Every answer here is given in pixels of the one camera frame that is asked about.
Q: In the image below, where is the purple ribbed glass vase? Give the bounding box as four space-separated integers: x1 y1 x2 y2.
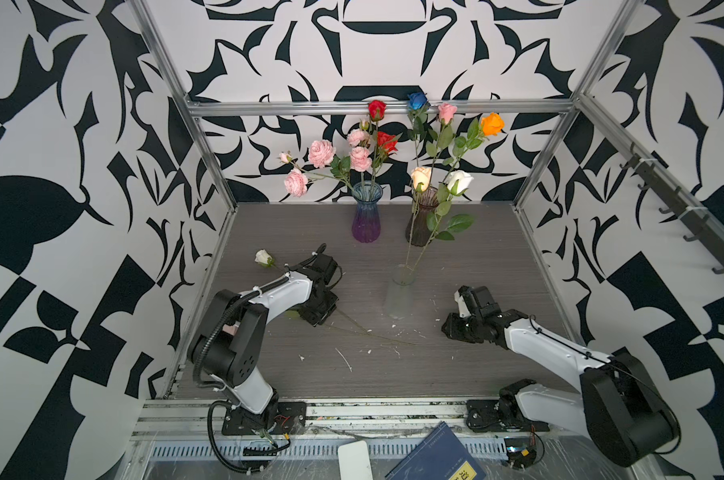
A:
352 181 383 243

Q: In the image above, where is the blue rose stem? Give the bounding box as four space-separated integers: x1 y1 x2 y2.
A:
408 92 431 192

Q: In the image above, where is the pink peony flower stem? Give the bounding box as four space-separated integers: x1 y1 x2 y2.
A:
341 120 372 187

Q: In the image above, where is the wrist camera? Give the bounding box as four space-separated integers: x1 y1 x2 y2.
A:
454 285 472 318
304 253 343 290

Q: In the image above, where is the blue book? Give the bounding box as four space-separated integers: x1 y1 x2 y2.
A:
386 422 487 480

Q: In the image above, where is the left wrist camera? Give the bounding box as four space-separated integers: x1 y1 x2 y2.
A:
304 253 343 290

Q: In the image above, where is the white and peach rosebud stem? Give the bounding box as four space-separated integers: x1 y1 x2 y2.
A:
405 166 433 276

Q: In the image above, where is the clear glass vase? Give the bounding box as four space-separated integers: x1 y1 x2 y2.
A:
385 265 416 320

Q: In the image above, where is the black wall hook rail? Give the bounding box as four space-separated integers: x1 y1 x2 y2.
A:
618 143 724 275

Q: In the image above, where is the large red rose stem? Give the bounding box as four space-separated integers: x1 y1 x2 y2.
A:
372 130 399 175

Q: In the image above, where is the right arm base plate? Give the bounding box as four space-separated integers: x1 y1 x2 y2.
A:
466 379 536 433

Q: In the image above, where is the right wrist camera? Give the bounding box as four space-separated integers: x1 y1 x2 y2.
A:
454 285 472 318

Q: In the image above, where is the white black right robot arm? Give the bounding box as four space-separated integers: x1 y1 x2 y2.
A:
442 286 682 467

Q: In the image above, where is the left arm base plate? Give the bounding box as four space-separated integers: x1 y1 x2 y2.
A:
222 401 308 436

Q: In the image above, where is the orange pink blue rosebud stem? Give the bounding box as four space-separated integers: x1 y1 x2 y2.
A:
442 113 505 174

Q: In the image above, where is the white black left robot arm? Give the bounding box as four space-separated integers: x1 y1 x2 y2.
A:
187 267 343 415

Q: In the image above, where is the white rectangular device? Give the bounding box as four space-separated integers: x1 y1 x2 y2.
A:
338 440 374 480

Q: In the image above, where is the black corrugated cable hose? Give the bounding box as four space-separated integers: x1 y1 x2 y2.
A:
190 287 261 391

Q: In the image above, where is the aluminium frame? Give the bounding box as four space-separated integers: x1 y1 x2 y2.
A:
135 1 724 479

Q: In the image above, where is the dark maroon glass vase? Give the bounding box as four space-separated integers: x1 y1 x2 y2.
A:
406 187 439 247

